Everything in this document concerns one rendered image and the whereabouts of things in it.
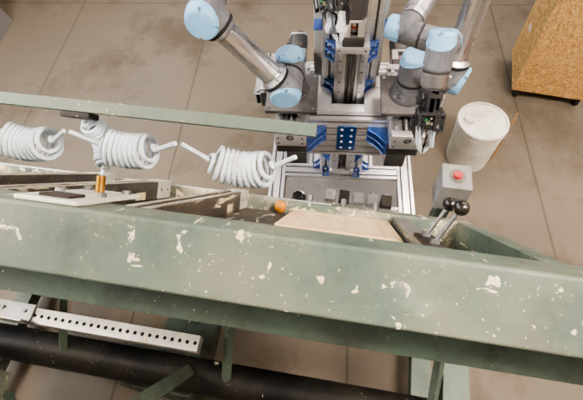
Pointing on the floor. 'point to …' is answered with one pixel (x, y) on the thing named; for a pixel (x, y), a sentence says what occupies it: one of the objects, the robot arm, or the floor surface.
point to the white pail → (477, 134)
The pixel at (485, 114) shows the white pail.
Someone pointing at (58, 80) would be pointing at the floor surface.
